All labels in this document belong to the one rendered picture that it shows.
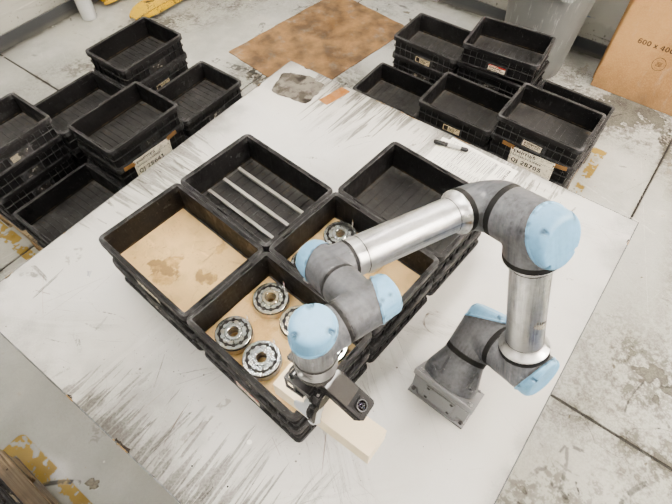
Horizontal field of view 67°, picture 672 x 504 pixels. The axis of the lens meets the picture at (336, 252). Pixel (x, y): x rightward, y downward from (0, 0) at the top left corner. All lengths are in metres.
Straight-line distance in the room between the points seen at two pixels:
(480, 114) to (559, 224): 1.86
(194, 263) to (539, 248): 1.02
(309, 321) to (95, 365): 1.03
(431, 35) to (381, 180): 1.70
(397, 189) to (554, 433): 1.22
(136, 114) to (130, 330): 1.31
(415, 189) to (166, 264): 0.84
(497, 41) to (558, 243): 2.22
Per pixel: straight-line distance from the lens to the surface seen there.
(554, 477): 2.31
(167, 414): 1.55
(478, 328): 1.35
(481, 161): 2.08
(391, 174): 1.79
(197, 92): 2.94
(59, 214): 2.71
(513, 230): 1.00
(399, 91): 3.05
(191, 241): 1.65
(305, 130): 2.13
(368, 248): 0.91
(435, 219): 0.99
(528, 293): 1.11
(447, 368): 1.37
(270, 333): 1.44
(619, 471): 2.42
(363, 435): 1.05
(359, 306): 0.79
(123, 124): 2.68
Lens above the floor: 2.11
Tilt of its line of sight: 55 degrees down
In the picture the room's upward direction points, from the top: straight up
